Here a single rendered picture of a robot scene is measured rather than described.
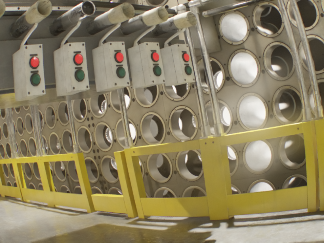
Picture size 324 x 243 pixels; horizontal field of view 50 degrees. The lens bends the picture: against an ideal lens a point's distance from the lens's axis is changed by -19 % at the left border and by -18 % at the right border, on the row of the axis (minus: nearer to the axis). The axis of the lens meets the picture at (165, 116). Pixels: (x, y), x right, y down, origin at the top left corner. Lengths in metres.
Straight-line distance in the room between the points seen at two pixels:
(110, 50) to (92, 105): 2.34
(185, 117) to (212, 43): 1.18
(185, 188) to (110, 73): 1.83
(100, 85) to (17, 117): 3.74
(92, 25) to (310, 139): 0.93
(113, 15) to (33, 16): 0.34
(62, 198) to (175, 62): 1.52
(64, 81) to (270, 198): 0.97
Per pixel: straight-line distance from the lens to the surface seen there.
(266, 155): 2.92
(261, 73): 2.53
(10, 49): 1.16
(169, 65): 1.56
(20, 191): 3.43
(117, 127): 3.35
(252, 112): 2.80
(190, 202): 1.90
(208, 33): 2.62
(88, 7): 1.21
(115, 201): 2.27
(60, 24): 1.24
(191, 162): 3.67
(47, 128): 4.29
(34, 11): 1.06
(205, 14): 1.49
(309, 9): 3.05
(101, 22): 1.34
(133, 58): 1.44
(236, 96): 2.63
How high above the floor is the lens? 0.49
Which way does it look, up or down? 1 degrees up
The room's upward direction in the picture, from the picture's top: 10 degrees counter-clockwise
